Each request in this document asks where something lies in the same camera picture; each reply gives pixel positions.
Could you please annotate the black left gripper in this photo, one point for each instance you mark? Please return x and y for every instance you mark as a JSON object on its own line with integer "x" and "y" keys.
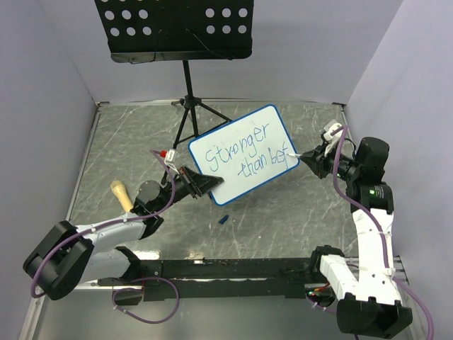
{"x": 200, "y": 184}

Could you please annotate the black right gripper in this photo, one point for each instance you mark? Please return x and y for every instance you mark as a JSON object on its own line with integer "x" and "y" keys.
{"x": 317, "y": 161}

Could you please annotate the blue marker cap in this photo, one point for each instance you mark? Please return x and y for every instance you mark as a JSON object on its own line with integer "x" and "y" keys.
{"x": 223, "y": 219}

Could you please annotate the blue framed whiteboard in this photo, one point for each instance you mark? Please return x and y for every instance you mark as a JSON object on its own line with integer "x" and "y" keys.
{"x": 247, "y": 153}

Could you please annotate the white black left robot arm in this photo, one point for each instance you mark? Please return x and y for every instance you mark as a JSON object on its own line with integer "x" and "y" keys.
{"x": 69, "y": 255}

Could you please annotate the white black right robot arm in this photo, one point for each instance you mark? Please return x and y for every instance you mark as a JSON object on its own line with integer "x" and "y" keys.
{"x": 369, "y": 303}

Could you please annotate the wooden mallet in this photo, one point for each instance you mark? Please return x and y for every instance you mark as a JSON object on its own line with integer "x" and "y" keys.
{"x": 119, "y": 191}

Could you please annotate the black music stand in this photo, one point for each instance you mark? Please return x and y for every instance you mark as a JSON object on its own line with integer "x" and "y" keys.
{"x": 140, "y": 32}

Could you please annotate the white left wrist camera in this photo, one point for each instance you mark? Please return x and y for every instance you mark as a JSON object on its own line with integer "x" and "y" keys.
{"x": 169, "y": 157}

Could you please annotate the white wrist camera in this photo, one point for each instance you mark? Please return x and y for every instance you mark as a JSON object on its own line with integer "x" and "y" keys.
{"x": 169, "y": 157}
{"x": 330, "y": 134}

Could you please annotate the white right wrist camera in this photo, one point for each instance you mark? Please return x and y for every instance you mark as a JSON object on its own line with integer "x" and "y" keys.
{"x": 330, "y": 134}

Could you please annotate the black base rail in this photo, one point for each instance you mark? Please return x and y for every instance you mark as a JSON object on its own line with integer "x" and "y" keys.
{"x": 225, "y": 278}

